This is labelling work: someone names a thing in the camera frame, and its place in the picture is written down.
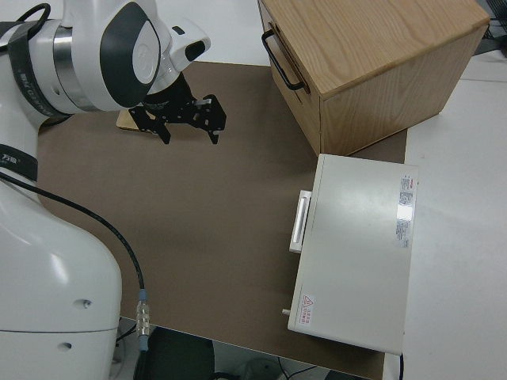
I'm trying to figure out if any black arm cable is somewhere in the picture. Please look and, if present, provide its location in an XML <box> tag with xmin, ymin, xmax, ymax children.
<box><xmin>0</xmin><ymin>2</ymin><xmax>154</xmax><ymax>357</ymax></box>

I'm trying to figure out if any wooden drawer cabinet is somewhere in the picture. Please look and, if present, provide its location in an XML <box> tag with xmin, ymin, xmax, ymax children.
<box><xmin>257</xmin><ymin>0</ymin><xmax>491</xmax><ymax>158</ymax></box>

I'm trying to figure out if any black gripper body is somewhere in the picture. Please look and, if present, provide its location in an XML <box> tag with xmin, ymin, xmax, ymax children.
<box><xmin>128</xmin><ymin>77</ymin><xmax>227</xmax><ymax>135</ymax></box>

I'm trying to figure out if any wooden mug stand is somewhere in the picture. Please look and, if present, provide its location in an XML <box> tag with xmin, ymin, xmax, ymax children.
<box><xmin>116</xmin><ymin>109</ymin><xmax>139</xmax><ymax>131</ymax></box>

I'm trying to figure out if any white toaster oven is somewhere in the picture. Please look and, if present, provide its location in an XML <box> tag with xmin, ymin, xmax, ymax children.
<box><xmin>280</xmin><ymin>153</ymin><xmax>420</xmax><ymax>355</ymax></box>

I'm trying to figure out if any brown table mat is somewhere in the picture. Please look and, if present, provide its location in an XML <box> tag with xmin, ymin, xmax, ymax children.
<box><xmin>36</xmin><ymin>61</ymin><xmax>409</xmax><ymax>380</ymax></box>

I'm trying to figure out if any black plastic case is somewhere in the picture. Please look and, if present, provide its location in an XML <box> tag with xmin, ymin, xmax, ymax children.
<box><xmin>133</xmin><ymin>327</ymin><xmax>217</xmax><ymax>380</ymax></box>

